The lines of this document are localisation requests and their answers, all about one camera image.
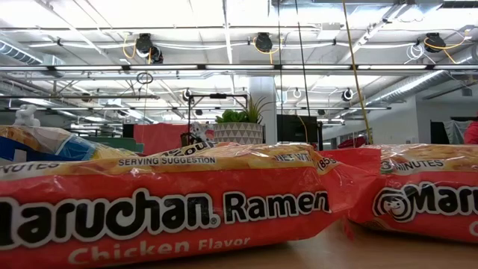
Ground long ceiling light bar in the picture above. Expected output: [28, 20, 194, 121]
[0, 64, 478, 72]

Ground colourful patterned board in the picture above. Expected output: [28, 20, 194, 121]
[190, 122, 216, 145]

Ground orange Maruchan ramen pack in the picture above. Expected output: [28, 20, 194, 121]
[0, 140, 382, 269]
[347, 143, 478, 246]

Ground potted succulent in patterned pot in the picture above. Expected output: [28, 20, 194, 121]
[213, 96, 276, 146]

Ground black hanging cable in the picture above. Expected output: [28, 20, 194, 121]
[294, 0, 311, 117]

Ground silver ventilation duct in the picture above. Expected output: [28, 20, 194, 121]
[367, 46, 478, 108]

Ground orange partition panel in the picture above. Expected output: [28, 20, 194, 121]
[133, 123, 190, 156]

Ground red stacked chairs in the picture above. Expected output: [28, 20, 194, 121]
[338, 136, 369, 149]

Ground grey hanging cloth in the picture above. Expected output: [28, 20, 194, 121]
[443, 119, 474, 145]

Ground black ceiling cable reel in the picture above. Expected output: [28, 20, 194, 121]
[424, 32, 447, 53]
[253, 31, 274, 53]
[134, 32, 164, 64]

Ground black metal stand frame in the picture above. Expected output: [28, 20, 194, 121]
[187, 93, 249, 145]

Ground white robot figure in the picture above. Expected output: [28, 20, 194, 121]
[13, 104, 41, 128]

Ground white building column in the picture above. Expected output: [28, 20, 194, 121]
[248, 76, 278, 145]

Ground black display screen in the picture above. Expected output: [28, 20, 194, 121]
[276, 114, 319, 143]

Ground blue Maruchan ramen pack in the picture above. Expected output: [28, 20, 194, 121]
[0, 125, 140, 167]

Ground yellow hanging cable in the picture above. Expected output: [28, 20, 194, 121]
[341, 0, 374, 146]

